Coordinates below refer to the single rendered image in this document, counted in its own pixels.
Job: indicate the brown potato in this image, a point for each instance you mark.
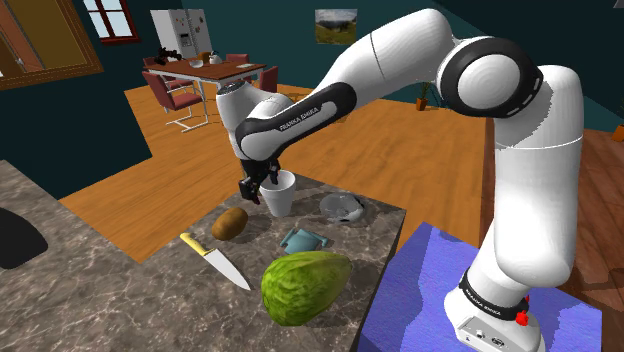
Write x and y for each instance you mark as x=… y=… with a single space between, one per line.
x=229 y=224

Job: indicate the white refrigerator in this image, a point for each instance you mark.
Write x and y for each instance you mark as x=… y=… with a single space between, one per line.
x=180 y=31

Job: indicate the teal folded cloth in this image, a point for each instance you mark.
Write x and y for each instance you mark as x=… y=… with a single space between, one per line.
x=302 y=241

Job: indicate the green cabbage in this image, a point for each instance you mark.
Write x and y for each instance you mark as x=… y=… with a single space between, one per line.
x=302 y=287

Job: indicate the red-framed window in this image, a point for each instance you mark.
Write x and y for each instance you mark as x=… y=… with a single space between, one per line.
x=111 y=20

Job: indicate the large red dining chair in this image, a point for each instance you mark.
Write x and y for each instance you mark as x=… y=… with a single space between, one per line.
x=178 y=100

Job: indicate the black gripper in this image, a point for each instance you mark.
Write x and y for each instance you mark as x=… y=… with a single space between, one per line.
x=255 y=169

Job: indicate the landscape wall picture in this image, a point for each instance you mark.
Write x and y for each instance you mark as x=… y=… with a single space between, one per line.
x=336 y=27

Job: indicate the wooden-framed doorway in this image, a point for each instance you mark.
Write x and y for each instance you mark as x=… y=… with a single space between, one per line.
x=44 y=39

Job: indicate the grey metal bowl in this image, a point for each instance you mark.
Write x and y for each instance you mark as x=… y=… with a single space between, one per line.
x=340 y=207

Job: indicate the blue robot stand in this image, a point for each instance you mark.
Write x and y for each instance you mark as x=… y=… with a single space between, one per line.
x=414 y=292

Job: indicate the wooden dining table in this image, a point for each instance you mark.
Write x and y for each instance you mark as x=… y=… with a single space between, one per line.
x=219 y=70

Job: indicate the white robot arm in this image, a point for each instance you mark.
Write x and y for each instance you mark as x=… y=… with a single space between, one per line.
x=536 y=195

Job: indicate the white cup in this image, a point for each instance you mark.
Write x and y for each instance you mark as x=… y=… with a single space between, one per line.
x=280 y=200

